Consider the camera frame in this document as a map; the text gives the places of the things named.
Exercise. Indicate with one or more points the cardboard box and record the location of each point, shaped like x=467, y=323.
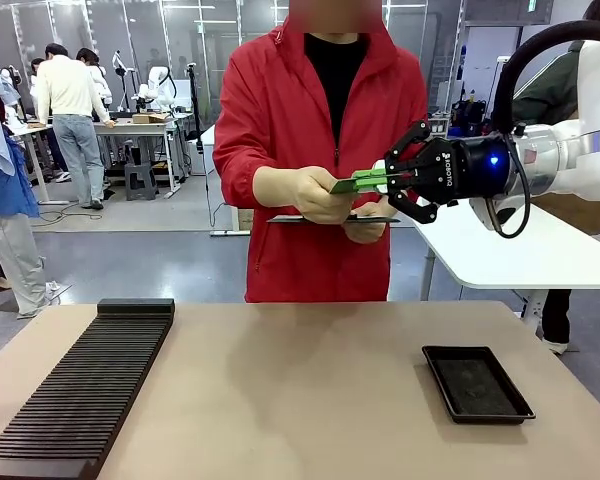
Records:
x=149, y=118

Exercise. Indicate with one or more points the black equipment pile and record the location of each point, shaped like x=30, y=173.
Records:
x=470, y=117

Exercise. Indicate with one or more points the person in white sweater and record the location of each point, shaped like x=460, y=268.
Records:
x=65, y=90

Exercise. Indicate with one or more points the person's right hand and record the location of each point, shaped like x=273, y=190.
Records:
x=310, y=197

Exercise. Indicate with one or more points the right forearm in red sleeve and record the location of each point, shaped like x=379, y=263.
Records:
x=235, y=175

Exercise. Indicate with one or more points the black board tray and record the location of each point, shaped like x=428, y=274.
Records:
x=285, y=219

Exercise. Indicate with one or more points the black slotted PCB rack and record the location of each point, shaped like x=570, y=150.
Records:
x=80, y=400

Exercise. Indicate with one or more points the person in brown apron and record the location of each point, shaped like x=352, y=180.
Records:
x=545, y=100

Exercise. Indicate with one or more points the dark wall screen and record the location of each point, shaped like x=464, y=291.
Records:
x=507, y=12

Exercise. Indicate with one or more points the black rectangular plastic tray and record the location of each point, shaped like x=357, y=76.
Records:
x=475, y=385

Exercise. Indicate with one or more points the stand with white head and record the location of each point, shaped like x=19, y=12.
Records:
x=117, y=62

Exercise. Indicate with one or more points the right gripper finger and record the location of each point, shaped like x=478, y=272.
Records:
x=422, y=210
x=410, y=145

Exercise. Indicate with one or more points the white side table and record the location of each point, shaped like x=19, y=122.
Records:
x=530, y=260

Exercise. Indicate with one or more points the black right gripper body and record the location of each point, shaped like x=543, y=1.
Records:
x=460, y=167

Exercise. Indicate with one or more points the person in blue shirt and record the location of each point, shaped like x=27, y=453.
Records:
x=10, y=190

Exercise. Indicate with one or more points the person in red jacket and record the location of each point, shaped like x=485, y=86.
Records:
x=290, y=125

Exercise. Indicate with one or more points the white shoe shelf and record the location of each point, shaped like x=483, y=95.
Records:
x=439, y=127

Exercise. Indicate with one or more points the small white background desk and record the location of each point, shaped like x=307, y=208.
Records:
x=30, y=131

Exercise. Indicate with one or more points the long white background desk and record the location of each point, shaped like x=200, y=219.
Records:
x=130, y=127

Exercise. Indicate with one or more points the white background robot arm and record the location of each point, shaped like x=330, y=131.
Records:
x=157, y=82

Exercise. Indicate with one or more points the green PCB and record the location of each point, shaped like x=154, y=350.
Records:
x=342, y=187

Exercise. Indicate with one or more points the person's left hand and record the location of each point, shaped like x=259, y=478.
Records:
x=365, y=231

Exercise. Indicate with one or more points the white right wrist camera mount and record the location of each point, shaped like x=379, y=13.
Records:
x=482, y=210

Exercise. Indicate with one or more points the grey step stool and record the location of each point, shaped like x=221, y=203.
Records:
x=140, y=182

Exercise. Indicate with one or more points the dark haired person white top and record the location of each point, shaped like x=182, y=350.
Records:
x=100, y=80

